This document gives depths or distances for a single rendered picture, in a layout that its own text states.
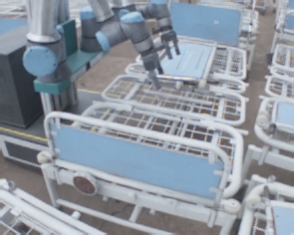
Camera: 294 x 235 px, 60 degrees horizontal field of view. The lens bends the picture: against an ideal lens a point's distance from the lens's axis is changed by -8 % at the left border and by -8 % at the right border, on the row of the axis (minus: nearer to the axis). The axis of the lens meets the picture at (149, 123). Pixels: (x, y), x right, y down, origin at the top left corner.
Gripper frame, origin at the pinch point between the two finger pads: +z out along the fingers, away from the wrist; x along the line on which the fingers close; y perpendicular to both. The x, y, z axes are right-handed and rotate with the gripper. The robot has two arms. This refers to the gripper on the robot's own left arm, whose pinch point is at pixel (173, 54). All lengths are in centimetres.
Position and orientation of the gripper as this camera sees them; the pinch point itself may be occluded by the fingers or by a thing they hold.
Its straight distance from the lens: 166.0
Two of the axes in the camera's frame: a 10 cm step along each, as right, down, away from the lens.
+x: 4.3, -4.1, 8.1
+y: 8.6, -1.1, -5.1
